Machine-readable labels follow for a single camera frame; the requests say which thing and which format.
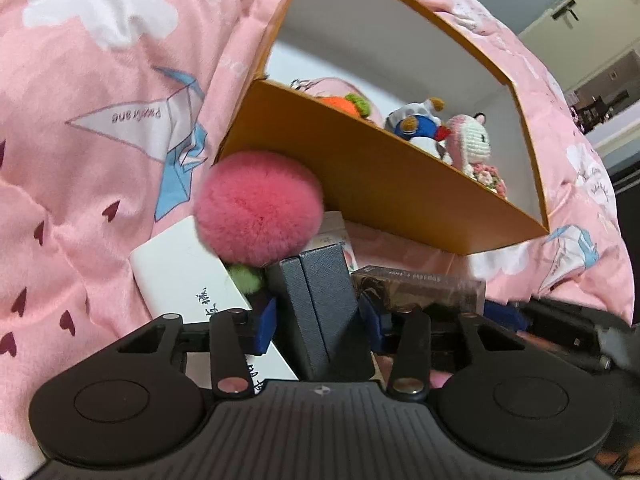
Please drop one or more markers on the dark grey textured box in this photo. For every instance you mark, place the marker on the dark grey textured box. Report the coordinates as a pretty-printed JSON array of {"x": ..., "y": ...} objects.
[{"x": 325, "y": 310}]

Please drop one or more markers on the white glasses box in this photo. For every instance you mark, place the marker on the white glasses box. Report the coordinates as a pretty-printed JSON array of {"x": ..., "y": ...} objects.
[{"x": 190, "y": 270}]

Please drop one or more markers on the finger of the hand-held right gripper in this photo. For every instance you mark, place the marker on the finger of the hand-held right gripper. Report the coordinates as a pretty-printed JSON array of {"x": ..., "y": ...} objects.
[{"x": 505, "y": 317}]

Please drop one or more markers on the orange carrot plush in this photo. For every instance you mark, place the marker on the orange carrot plush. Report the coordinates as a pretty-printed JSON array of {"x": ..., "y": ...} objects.
[{"x": 342, "y": 104}]

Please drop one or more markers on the black wardrobe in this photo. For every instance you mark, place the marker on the black wardrobe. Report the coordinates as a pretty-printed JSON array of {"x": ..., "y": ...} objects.
[{"x": 627, "y": 240}]

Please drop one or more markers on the dark printed box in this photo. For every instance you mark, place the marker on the dark printed box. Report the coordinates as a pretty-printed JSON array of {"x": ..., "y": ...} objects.
[{"x": 420, "y": 290}]

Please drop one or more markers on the white zip packet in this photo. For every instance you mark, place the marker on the white zip packet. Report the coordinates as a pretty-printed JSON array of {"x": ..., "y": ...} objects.
[{"x": 336, "y": 232}]

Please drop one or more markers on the cream door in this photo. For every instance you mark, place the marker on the cream door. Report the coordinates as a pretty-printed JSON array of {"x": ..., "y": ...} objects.
[{"x": 590, "y": 35}]

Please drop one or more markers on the orange cardboard box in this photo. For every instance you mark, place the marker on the orange cardboard box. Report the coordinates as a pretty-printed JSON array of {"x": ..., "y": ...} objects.
[{"x": 400, "y": 190}]

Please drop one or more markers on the pink fluffy pompom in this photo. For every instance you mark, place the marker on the pink fluffy pompom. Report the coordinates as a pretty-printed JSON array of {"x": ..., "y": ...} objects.
[{"x": 257, "y": 205}]

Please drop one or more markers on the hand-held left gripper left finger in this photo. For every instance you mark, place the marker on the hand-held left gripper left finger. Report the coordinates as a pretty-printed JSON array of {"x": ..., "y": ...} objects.
[{"x": 262, "y": 325}]

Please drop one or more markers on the duck plush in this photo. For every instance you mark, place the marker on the duck plush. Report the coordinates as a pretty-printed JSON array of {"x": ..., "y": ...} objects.
[{"x": 415, "y": 122}]

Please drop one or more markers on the pink printed blanket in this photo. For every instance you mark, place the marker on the pink printed blanket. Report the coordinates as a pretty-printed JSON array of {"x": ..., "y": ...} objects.
[{"x": 75, "y": 160}]

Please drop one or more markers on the white crochet bunny doll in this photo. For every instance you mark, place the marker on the white crochet bunny doll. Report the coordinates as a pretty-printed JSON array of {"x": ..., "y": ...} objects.
[{"x": 472, "y": 145}]

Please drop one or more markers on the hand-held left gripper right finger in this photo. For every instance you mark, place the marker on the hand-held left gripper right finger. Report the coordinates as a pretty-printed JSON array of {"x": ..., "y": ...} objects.
[{"x": 375, "y": 325}]

